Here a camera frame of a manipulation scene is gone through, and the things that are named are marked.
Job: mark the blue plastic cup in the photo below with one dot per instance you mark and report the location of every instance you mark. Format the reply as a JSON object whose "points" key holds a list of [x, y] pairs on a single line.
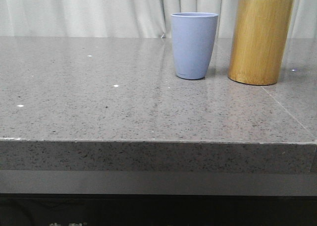
{"points": [[193, 36]]}

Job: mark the white curtain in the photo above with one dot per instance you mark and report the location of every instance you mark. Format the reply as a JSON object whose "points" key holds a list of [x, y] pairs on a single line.
{"points": [[106, 18]]}

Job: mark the bamboo cylinder holder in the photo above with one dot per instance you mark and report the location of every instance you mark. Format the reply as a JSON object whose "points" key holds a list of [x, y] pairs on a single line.
{"points": [[259, 39]]}

